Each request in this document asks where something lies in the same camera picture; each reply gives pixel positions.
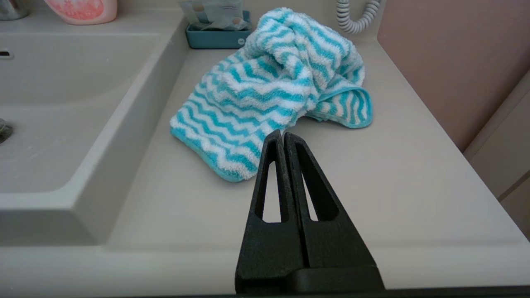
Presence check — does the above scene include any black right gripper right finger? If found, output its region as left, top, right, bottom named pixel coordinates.
left=284, top=132, right=385, bottom=293

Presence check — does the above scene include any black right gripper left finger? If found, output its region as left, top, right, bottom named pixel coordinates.
left=235, top=129, right=309, bottom=293

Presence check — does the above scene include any teal white zigzag striped towel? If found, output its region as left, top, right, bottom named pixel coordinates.
left=170, top=7, right=373, bottom=183

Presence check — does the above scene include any beige wash basin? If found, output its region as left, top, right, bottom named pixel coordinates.
left=0, top=32, right=191, bottom=245

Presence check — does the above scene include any chrome sink drain plug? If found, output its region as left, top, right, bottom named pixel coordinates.
left=0, top=118, right=14, bottom=145

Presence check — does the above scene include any chrome faucet body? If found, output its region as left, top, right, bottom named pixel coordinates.
left=0, top=0, right=30, bottom=21

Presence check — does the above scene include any beige cabinet side panel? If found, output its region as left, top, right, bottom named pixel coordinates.
left=463, top=70, right=530, bottom=241

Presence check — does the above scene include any teal amenity tray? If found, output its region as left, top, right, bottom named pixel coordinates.
left=185, top=10, right=253, bottom=49

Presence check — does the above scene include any silver amenity sachet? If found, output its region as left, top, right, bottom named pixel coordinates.
left=191, top=16, right=252, bottom=31
left=179, top=0, right=244, bottom=24

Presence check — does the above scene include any pink hand soap pump bottle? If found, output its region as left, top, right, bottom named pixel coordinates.
left=43, top=0, right=118, bottom=25

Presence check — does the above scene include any white coiled hair dryer cord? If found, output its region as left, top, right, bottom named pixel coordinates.
left=336, top=0, right=381, bottom=34

